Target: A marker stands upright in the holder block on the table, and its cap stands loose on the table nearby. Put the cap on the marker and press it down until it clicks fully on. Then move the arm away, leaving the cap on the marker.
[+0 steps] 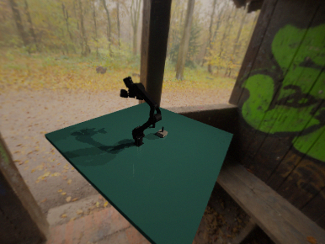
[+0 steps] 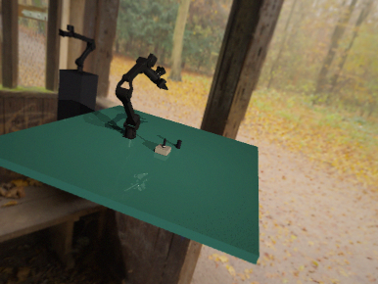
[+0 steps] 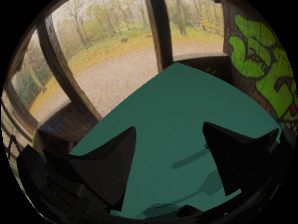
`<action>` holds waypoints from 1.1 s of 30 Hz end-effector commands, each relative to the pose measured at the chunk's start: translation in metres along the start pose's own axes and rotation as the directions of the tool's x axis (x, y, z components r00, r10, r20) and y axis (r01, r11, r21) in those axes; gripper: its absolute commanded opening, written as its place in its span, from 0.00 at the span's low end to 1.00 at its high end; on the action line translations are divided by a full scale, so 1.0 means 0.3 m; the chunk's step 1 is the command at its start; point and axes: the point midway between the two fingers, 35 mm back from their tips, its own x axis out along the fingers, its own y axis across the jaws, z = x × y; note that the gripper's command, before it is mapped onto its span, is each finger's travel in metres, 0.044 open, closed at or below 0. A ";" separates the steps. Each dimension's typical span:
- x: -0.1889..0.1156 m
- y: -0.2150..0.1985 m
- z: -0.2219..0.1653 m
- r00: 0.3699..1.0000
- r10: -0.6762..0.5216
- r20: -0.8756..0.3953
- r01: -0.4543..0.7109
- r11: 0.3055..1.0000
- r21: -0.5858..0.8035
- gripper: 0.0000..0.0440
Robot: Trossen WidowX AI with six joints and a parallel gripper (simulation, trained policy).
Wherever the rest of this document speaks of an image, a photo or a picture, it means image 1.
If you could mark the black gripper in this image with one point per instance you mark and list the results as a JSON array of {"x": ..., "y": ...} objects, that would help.
[{"x": 124, "y": 94}]

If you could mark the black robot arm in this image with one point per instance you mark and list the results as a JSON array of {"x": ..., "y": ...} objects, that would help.
[{"x": 138, "y": 88}]

